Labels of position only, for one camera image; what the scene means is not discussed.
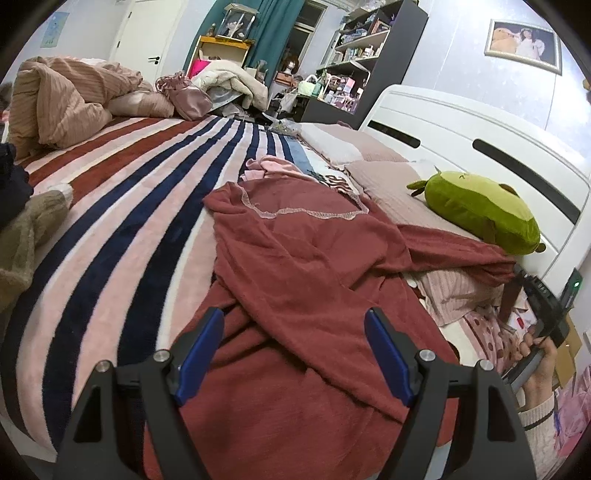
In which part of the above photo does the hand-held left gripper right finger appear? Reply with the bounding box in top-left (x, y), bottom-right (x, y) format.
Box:
top-left (364, 308), bottom-right (539, 480)

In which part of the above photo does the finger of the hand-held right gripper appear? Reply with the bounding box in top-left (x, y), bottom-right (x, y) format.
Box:
top-left (508, 264), bottom-right (533, 298)

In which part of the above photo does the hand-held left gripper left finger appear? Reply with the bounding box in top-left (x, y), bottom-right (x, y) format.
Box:
top-left (54, 306), bottom-right (225, 480)

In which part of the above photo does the red fleece garment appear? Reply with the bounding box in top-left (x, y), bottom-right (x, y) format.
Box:
top-left (141, 179), bottom-right (519, 480)

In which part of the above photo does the person's right forearm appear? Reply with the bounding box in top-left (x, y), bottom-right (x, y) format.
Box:
top-left (516, 392), bottom-right (575, 480)

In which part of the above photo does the person's right hand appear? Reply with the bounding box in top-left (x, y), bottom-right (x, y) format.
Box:
top-left (519, 325), bottom-right (562, 408)

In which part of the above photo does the cardboard box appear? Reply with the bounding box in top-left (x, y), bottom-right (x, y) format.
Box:
top-left (551, 316), bottom-right (585, 386)

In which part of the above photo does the pink polka dot cloth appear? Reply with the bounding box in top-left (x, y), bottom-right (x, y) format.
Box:
top-left (455, 302), bottom-right (529, 374)

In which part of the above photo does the green plush pillow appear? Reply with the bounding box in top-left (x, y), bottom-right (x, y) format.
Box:
top-left (406, 170), bottom-right (546, 256)

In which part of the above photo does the white bed headboard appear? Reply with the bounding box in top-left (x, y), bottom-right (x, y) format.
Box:
top-left (358, 84), bottom-right (591, 305)

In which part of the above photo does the pink ribbed pillow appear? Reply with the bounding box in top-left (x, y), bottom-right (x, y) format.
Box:
top-left (344, 159), bottom-right (514, 326)

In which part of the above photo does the striped fleece blanket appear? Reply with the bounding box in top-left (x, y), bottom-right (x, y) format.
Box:
top-left (0, 113), bottom-right (305, 462)

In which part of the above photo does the white brown patterned blanket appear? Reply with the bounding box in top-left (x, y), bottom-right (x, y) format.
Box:
top-left (307, 157), bottom-right (365, 197)

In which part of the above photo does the pink garment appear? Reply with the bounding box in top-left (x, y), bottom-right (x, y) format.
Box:
top-left (239, 155), bottom-right (315, 185)

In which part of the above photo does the olive knit sweater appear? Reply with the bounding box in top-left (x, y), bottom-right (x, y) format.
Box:
top-left (0, 182), bottom-right (75, 319)

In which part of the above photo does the white lace pillow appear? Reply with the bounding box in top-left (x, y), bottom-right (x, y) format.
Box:
top-left (298, 121), bottom-right (409, 168)

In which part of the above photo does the dark clothing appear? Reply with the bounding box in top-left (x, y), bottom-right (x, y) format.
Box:
top-left (0, 142), bottom-right (34, 227)

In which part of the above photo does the pink satin bag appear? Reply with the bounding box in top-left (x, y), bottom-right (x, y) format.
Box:
top-left (154, 71), bottom-right (213, 121)

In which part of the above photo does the dark bookshelf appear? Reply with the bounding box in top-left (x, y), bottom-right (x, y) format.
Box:
top-left (302, 0), bottom-right (430, 131)

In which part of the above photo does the cream blanket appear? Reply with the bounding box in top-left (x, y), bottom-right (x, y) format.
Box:
top-left (191, 62), bottom-right (269, 112)

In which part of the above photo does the beige ribbed comforter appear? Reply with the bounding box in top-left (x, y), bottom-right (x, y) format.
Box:
top-left (7, 55), bottom-right (175, 149)

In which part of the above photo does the yellow shelf unit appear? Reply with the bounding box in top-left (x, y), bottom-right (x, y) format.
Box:
top-left (185, 36), bottom-right (256, 80)

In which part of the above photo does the white door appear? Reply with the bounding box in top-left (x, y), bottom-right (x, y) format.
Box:
top-left (107, 0), bottom-right (191, 77)

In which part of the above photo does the teal curtain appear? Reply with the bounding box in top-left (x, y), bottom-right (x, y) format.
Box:
top-left (181, 0), bottom-right (308, 84)

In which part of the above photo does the glass display case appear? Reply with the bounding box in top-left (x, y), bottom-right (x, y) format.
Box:
top-left (216, 2), bottom-right (257, 43)

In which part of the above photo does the framed wall picture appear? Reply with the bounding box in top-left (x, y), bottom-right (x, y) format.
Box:
top-left (484, 18), bottom-right (563, 75)

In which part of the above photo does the wall poster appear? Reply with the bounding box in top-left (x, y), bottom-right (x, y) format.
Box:
top-left (41, 11), bottom-right (70, 48)

